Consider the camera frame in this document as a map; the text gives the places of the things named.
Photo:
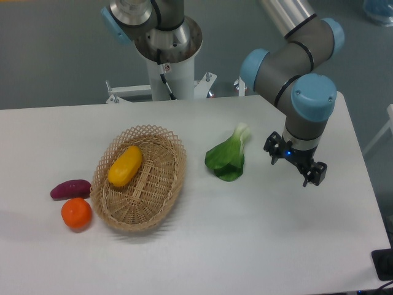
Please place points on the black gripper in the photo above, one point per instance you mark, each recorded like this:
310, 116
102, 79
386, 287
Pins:
298, 152

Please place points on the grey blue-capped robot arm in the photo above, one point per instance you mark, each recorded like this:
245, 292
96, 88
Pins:
168, 40

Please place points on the woven wicker basket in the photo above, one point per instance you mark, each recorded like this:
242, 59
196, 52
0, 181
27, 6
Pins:
147, 199

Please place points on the yellow mango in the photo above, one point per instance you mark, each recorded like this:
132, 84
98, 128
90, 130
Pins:
125, 167

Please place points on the green bok choy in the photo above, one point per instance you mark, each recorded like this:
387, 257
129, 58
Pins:
226, 160

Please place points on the black device at table edge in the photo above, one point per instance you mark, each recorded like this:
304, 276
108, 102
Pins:
382, 260

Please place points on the blue object top right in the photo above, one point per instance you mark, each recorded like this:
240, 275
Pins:
379, 11

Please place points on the purple sweet potato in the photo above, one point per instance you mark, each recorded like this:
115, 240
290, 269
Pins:
71, 189

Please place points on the orange tangerine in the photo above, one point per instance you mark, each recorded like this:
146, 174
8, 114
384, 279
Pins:
76, 213

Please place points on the white furniture frame right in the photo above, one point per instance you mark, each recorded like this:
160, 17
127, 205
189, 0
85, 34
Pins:
384, 134

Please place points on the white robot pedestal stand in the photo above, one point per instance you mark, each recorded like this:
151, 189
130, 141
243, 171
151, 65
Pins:
167, 81

